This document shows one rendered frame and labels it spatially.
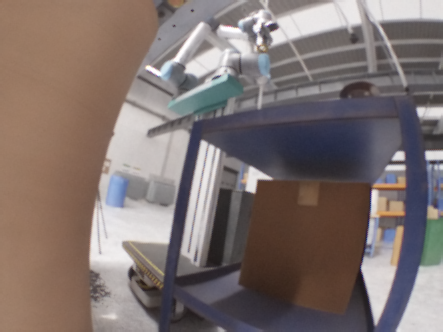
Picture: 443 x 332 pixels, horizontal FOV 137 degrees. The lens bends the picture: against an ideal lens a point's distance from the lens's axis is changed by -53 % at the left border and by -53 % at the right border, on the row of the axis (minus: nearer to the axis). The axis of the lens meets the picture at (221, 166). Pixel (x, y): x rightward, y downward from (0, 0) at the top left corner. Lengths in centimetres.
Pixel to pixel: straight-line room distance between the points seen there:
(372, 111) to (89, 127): 40
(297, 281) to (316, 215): 17
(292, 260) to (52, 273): 47
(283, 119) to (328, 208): 24
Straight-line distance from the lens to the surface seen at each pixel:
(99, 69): 30
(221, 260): 125
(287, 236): 47
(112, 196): 552
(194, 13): 76
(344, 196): 45
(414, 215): 27
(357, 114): 29
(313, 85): 731
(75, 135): 27
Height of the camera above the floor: 73
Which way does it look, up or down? 11 degrees up
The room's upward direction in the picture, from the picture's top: 10 degrees clockwise
